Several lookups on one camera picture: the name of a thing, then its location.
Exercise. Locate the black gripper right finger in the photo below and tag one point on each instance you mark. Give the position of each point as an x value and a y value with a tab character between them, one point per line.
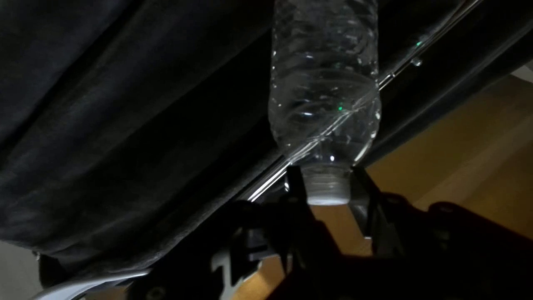
443	250

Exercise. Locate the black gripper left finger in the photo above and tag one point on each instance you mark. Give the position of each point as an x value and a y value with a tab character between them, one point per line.
266	238

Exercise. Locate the clear plastic water bottle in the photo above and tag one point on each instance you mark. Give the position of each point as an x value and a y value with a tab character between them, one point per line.
324	83

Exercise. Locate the chrome metal garment rack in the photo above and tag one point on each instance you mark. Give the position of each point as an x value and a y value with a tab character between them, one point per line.
266	183

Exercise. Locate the dark grey robe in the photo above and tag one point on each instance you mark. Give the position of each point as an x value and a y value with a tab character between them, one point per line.
110	110

